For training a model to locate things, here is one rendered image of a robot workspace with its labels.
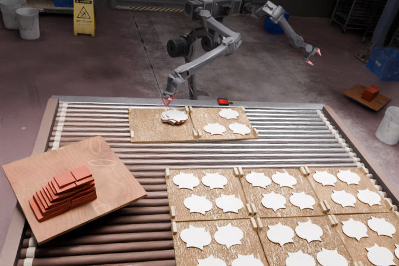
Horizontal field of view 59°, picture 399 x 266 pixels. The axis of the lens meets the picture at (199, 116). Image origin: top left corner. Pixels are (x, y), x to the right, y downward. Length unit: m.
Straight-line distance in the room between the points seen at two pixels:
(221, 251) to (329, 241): 0.55
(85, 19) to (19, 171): 4.05
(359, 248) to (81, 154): 1.46
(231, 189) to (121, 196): 0.61
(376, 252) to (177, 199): 1.00
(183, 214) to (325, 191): 0.85
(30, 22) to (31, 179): 3.92
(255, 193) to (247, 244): 0.34
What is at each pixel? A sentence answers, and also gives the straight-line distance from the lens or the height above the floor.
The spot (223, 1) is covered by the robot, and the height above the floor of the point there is 1.51.
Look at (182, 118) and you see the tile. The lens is 2.30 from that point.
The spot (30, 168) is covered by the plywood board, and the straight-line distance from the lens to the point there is 1.90.
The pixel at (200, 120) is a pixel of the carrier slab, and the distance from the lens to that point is 2.41.
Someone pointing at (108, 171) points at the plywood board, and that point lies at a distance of 1.83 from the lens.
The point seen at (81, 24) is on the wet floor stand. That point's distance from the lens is 5.72.
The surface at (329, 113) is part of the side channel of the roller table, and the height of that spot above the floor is 0.95.
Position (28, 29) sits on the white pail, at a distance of 5.61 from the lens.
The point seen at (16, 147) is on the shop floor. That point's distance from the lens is 3.67.
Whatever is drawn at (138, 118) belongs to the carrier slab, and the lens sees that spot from 2.36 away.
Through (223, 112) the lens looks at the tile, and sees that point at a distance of 2.52.
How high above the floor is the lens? 2.33
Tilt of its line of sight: 35 degrees down
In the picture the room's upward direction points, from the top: 10 degrees clockwise
